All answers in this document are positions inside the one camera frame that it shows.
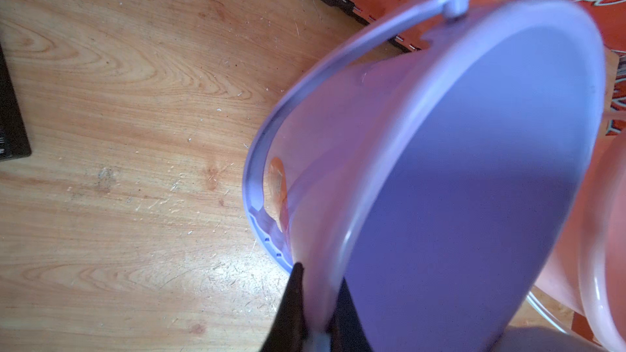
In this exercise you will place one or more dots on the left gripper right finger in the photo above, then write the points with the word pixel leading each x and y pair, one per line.
pixel 345 327

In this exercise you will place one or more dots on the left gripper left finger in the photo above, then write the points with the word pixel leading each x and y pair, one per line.
pixel 288 331

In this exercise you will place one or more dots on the purple plastic bucket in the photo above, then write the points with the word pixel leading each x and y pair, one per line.
pixel 431 161

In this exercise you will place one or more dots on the pink plastic bucket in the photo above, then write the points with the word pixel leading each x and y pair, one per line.
pixel 586 269

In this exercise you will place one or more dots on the small black yellow card device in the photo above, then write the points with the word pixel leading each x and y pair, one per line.
pixel 14 139

